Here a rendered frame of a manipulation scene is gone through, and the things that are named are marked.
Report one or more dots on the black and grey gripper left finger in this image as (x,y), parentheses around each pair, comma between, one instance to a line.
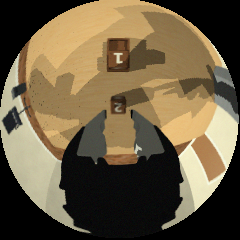
(84,149)

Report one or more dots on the brown wooden number cube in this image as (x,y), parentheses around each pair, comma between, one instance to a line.
(118,105)
(118,59)

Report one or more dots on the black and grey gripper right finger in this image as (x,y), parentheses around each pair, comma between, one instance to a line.
(151,142)

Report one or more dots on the brown wooden tray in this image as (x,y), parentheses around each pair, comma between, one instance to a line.
(118,44)

